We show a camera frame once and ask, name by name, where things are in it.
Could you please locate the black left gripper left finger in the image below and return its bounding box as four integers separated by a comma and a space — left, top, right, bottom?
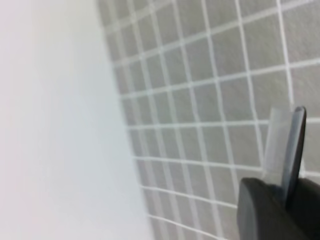
237, 178, 298, 240

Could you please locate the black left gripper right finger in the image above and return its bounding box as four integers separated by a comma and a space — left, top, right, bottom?
288, 178, 320, 240

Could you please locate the grey grid tablecloth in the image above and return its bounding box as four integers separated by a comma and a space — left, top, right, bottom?
97, 0, 320, 240

